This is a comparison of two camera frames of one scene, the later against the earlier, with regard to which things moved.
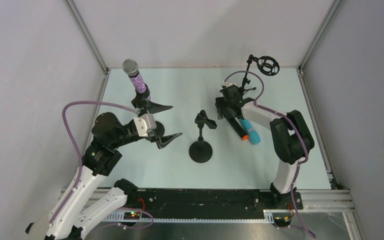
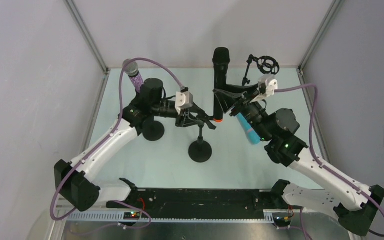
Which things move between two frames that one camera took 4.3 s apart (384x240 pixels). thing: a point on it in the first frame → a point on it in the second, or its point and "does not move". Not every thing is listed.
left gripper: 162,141 → 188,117
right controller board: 282,220 does not move
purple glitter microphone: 130,67 does not move
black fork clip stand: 201,151 does not move
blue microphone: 253,136 does not move
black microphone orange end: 238,128 → 220,58
